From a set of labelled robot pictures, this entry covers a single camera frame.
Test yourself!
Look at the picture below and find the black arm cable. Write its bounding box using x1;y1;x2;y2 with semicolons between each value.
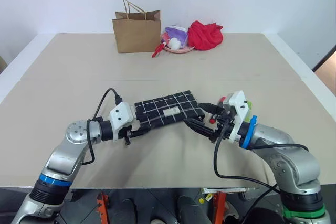
213;119;310;224
80;88;123;166

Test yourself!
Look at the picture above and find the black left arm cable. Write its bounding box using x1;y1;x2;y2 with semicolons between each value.
80;88;123;166

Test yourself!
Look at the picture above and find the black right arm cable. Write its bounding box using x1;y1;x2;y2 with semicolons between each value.
213;119;310;224

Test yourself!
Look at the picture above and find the pink plate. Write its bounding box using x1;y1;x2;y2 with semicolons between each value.
162;44;196;54

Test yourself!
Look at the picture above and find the red cloth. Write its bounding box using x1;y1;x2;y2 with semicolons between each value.
187;20;224;51

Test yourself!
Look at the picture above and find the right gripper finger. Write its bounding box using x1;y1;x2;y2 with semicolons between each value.
198;102;220;115
183;118;217;141

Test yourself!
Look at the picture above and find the dark framed brown panel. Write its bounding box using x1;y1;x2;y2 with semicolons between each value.
311;45;336;99

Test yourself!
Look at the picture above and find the black white-grid zip pouch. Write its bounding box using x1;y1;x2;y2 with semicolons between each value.
134;90;206;131

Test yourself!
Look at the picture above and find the orange metal clamp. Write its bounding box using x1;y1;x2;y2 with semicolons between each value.
213;191;227;224
96;191;110;224

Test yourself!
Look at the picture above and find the purple and white bundle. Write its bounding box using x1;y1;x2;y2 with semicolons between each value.
161;25;190;49

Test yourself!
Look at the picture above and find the yellow tag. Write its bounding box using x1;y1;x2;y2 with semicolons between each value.
198;194;213;205

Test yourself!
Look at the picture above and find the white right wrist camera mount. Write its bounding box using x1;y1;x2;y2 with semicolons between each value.
226;90;253;145

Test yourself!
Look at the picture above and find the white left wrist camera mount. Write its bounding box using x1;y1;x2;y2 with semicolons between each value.
109;102;136;142

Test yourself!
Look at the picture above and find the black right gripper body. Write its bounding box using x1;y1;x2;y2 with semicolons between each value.
209;103;236;143

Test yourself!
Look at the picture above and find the red marker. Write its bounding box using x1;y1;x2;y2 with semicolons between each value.
209;97;227;125

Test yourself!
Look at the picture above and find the brown paper bag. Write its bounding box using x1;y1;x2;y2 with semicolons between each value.
112;0;162;54

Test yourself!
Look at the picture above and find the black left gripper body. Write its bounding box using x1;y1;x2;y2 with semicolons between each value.
118;122;140;146

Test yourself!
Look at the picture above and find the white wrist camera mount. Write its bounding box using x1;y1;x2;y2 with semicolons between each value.
226;90;253;145
109;102;136;142

